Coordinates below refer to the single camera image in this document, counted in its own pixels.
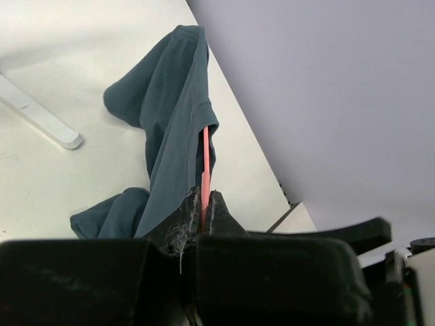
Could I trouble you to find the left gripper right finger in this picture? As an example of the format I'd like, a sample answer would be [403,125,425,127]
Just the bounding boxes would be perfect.
[194,192,372,325]

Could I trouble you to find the pink wire hanger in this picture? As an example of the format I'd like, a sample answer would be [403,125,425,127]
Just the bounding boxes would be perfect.
[200,126,210,232]

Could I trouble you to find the blue t shirt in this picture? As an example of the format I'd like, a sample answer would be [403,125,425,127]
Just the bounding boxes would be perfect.
[70,25,219,239]

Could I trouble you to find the white clothes rack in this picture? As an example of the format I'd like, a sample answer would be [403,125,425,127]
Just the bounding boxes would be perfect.
[1,75,84,150]

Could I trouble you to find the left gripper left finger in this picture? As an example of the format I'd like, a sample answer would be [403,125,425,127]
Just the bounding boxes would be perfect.
[1,187,201,325]

